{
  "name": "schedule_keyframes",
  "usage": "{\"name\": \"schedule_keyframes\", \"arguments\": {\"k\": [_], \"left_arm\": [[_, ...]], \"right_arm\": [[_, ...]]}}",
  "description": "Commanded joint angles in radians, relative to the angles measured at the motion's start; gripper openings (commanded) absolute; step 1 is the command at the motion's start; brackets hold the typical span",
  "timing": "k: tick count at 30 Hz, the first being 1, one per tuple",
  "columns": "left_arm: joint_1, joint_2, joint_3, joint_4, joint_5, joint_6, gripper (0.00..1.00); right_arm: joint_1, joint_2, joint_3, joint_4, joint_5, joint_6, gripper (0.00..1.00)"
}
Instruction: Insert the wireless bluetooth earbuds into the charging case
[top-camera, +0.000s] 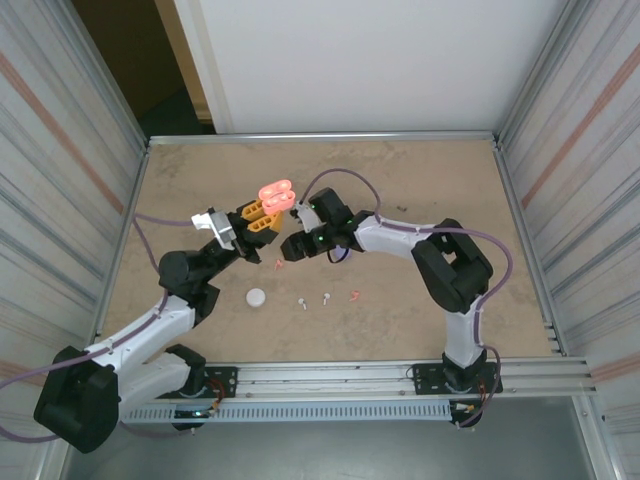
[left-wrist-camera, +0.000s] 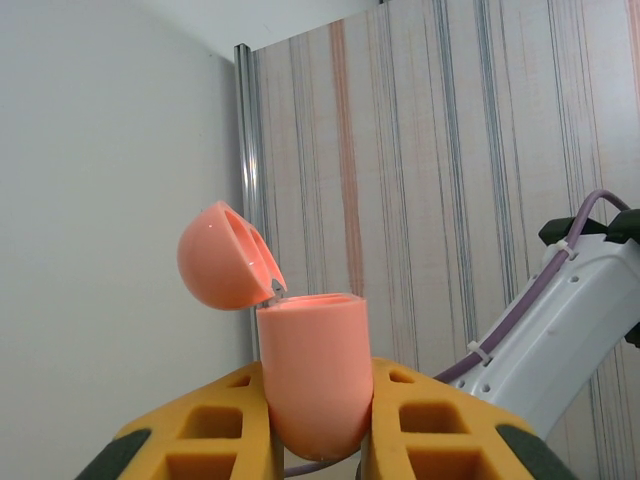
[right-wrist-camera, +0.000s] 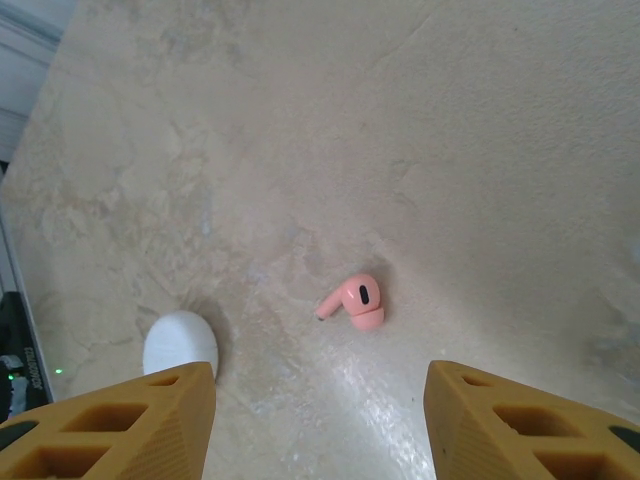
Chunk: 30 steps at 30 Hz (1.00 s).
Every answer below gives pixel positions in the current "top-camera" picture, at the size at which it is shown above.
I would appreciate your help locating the pink earbud charging case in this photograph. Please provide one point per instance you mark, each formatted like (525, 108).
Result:
(276, 196)

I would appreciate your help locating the white earbud charging case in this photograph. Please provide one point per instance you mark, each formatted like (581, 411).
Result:
(255, 297)

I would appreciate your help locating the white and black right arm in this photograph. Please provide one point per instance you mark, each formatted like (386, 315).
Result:
(385, 240)

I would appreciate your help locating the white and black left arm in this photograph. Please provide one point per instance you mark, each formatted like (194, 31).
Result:
(145, 325)

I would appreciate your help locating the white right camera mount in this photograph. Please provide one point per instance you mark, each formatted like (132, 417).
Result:
(309, 217)

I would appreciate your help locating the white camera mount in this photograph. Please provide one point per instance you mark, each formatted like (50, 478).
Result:
(309, 217)
(202, 221)

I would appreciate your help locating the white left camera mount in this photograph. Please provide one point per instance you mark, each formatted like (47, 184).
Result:
(202, 221)

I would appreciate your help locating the aluminium table end rail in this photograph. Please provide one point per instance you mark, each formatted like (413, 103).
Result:
(325, 137)

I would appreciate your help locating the aluminium table side rail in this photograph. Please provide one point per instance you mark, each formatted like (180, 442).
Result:
(542, 290)
(124, 225)

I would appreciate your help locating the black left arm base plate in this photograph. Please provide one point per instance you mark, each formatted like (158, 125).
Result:
(225, 377)

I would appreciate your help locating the wide aluminium base rail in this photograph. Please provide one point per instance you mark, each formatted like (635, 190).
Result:
(325, 380)

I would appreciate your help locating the white door frame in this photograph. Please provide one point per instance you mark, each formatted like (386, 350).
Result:
(201, 50)

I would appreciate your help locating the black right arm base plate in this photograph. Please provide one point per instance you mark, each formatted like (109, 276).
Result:
(425, 375)

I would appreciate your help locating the aluminium corner post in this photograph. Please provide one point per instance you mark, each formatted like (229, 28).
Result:
(108, 75)
(537, 75)

